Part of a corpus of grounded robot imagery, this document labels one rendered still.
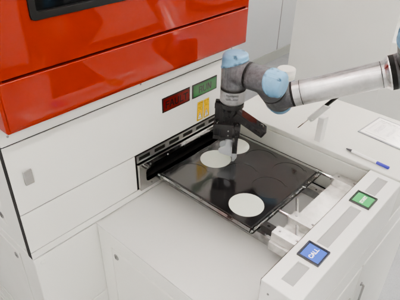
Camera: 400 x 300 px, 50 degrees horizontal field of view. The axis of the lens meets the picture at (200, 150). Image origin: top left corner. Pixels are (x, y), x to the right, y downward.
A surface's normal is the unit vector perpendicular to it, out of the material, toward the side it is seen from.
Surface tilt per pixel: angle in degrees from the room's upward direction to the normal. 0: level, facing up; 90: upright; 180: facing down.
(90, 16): 90
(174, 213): 0
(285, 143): 90
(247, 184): 0
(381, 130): 0
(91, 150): 90
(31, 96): 90
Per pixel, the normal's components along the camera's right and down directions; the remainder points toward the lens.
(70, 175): 0.74, 0.39
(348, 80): -0.36, 0.07
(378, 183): 0.02, -0.83
